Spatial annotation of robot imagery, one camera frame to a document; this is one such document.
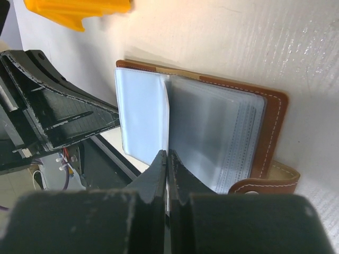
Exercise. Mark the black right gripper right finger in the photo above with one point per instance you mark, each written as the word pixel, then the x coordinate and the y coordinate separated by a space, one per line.
pixel 202 221

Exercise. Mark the brown leather card holder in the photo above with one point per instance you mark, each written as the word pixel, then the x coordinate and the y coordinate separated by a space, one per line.
pixel 224 131

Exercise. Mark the yellow plastic bin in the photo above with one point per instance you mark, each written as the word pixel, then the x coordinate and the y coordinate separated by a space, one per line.
pixel 70 14

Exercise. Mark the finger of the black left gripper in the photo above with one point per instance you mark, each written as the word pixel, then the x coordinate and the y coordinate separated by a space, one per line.
pixel 43 112

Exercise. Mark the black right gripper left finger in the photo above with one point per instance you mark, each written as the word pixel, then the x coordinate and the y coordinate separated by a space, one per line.
pixel 127 220

